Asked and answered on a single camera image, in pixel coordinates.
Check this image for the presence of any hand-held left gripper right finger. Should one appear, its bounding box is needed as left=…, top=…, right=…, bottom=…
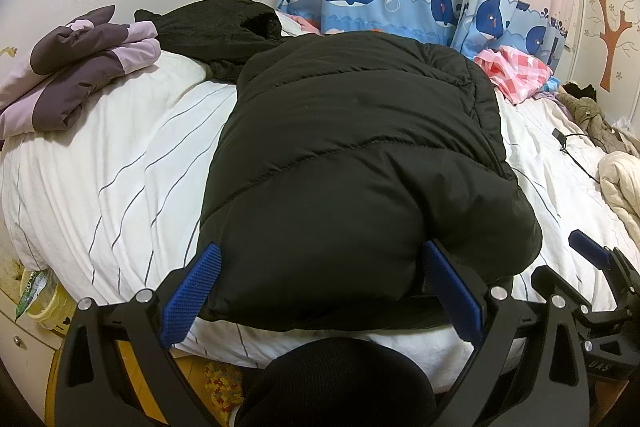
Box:
left=421, top=238, right=593, bottom=427

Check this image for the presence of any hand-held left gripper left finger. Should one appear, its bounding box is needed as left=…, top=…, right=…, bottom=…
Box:
left=52, top=242, right=223, bottom=427

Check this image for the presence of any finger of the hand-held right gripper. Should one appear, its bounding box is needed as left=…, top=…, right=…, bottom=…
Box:
left=531, top=264, right=592, bottom=316
left=569, top=229, right=627, bottom=274

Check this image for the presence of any black puffer jacket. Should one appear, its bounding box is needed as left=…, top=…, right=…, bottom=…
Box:
left=200, top=30, right=544, bottom=334

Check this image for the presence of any cream blanket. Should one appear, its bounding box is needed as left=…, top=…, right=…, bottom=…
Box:
left=597, top=152, right=640, bottom=239

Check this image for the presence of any colourful floor mat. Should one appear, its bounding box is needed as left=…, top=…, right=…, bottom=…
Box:
left=204, top=357, right=246, bottom=414

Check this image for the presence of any white striped duvet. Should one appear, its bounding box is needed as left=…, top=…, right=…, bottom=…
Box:
left=0, top=52, right=640, bottom=368

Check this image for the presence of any olive green jacket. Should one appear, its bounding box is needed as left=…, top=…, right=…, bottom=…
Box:
left=557, top=90, right=626, bottom=153

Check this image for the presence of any person's black trouser leg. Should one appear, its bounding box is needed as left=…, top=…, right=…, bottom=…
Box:
left=235, top=337, right=438, bottom=427

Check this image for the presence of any small black cloth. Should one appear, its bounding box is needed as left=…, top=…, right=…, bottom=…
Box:
left=565, top=82, right=599, bottom=101

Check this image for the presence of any white drawer cabinet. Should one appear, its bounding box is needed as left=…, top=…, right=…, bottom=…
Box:
left=0, top=279, right=66, bottom=408

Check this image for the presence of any pink checked cloth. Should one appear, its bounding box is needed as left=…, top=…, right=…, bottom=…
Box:
left=474, top=46, right=555, bottom=105

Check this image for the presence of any white wardrobe with tree sticker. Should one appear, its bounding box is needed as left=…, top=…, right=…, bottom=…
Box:
left=575, top=0, right=640, bottom=108

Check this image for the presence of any purple and lilac quilted jacket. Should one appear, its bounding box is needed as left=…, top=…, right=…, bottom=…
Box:
left=0, top=4, right=162, bottom=139

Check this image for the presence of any black fleece garment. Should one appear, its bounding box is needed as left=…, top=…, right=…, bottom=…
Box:
left=134, top=0, right=284, bottom=82

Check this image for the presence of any pink striped cloth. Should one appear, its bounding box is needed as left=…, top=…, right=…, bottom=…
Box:
left=277, top=11, right=321, bottom=35

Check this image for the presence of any black charger with cable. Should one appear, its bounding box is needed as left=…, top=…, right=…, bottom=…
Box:
left=552, top=128, right=601, bottom=183

